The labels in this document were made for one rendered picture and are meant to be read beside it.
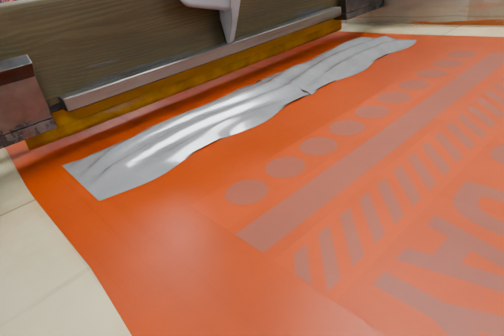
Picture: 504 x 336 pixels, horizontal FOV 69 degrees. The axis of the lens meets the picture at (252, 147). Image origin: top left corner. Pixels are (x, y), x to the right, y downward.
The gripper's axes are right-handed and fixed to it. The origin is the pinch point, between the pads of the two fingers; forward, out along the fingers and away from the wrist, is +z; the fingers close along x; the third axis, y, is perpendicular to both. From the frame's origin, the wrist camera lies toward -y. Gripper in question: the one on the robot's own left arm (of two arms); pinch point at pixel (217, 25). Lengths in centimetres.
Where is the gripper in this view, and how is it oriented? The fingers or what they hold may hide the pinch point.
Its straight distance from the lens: 37.7
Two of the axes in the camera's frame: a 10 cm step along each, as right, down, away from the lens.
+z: 1.5, 8.8, 4.5
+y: -7.3, 4.1, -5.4
